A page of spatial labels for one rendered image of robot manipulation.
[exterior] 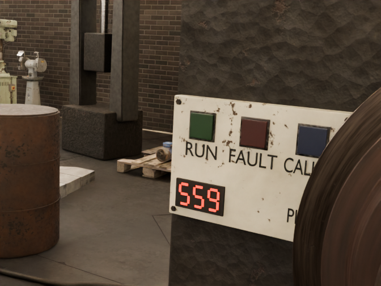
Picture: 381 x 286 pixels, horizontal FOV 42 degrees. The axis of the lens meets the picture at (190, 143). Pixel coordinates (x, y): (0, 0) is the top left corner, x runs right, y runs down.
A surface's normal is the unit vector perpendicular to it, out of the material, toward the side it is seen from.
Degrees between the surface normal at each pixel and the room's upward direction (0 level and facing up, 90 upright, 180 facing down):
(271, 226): 90
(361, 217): 76
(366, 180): 90
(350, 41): 90
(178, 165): 90
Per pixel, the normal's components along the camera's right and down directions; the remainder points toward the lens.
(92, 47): -0.64, 0.11
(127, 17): 0.77, 0.14
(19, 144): 0.48, 0.18
